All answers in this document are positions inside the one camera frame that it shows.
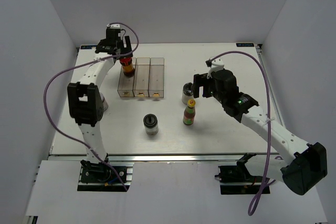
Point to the aluminium table front rail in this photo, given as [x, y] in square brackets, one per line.
[154, 158]

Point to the aluminium table right rail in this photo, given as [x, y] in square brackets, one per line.
[272, 94]

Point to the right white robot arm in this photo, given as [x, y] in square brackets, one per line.
[303, 164]

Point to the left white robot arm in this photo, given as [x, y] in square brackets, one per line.
[86, 104]

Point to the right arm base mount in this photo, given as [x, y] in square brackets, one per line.
[236, 179]

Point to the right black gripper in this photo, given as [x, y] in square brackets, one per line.
[198, 80]

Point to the red cap sauce bottle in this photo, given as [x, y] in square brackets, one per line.
[127, 66]

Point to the right clear acrylic tray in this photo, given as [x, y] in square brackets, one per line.
[156, 80]

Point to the white lid spice jar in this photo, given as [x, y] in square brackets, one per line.
[104, 102]

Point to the aluminium table rail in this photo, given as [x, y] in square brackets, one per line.
[154, 158]
[272, 94]

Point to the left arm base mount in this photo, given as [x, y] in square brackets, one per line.
[101, 178]

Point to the middle clear acrylic tray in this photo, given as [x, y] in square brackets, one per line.
[141, 78]

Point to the left clear acrylic tray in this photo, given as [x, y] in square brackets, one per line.
[125, 85]

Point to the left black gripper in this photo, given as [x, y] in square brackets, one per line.
[127, 44]

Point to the green label chili sauce bottle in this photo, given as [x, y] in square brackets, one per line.
[189, 112]

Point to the black grinder top jar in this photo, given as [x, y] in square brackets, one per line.
[187, 92]

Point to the clear acrylic tray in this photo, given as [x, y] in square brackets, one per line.
[141, 78]
[125, 85]
[156, 80]

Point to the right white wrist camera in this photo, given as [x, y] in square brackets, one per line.
[215, 64]

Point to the black lid pepper jar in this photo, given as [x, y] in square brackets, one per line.
[150, 122]

